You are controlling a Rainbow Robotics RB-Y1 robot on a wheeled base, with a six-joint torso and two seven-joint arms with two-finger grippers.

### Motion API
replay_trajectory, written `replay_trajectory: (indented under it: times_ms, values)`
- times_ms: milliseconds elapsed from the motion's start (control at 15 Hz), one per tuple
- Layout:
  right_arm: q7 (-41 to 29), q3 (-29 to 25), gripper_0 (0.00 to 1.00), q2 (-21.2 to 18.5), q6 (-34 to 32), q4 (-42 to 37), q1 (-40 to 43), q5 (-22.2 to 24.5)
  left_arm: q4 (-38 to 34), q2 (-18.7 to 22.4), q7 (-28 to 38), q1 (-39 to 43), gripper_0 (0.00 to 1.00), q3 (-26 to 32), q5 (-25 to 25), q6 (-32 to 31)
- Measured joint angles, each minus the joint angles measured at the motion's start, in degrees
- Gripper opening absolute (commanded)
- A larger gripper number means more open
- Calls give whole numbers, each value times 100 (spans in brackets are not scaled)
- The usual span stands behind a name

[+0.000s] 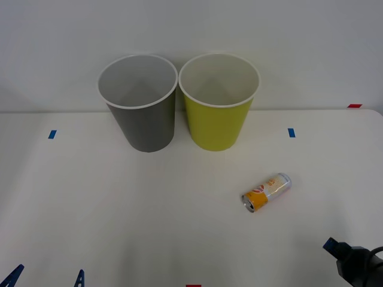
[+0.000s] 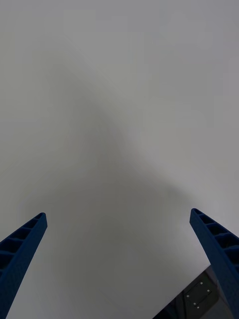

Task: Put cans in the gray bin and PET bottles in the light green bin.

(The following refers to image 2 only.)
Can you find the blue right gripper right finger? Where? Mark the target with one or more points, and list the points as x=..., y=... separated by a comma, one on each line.
x=219, y=254

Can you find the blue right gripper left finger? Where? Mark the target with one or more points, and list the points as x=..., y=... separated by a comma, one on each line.
x=17, y=259

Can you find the black plate with screws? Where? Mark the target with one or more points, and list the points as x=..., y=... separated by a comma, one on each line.
x=199, y=294

